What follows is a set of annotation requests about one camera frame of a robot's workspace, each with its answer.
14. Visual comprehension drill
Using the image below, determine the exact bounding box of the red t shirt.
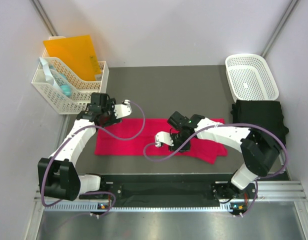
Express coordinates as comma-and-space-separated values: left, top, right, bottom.
94, 118, 228, 164

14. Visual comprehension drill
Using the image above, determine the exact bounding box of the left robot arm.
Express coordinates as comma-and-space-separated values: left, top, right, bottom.
37, 93, 121, 202

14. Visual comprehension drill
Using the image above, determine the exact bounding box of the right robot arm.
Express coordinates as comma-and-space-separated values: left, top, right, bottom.
155, 111, 285, 198

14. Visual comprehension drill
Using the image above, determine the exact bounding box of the white file organizer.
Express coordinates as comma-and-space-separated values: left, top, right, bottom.
31, 36, 110, 115

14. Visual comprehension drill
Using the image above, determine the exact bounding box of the teal object in organizer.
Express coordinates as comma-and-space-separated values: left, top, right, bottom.
49, 65, 72, 97

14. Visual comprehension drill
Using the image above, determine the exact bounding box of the orange plastic folder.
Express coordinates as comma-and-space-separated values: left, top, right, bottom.
43, 35, 102, 81

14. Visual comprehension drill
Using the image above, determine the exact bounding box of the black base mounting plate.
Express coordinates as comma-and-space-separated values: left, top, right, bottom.
99, 173, 255, 200

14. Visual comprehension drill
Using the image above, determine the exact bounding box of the white plastic basket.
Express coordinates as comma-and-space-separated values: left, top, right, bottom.
225, 54, 279, 102

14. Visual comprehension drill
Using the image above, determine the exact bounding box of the black folded t shirt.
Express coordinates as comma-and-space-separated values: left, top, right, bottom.
231, 100, 289, 145

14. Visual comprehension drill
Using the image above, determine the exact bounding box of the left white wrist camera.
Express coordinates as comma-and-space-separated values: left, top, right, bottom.
113, 99, 133, 119

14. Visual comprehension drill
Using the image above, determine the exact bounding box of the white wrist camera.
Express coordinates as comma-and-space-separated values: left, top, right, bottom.
154, 131, 174, 148
113, 99, 133, 119

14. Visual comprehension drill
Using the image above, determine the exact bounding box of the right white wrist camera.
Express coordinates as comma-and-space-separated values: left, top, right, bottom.
154, 131, 174, 148

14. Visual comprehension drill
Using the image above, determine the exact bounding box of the grey slotted cable duct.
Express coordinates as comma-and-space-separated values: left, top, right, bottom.
44, 200, 243, 213

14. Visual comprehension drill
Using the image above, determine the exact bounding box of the aluminium frame rail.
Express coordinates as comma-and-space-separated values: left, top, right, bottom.
45, 181, 306, 207

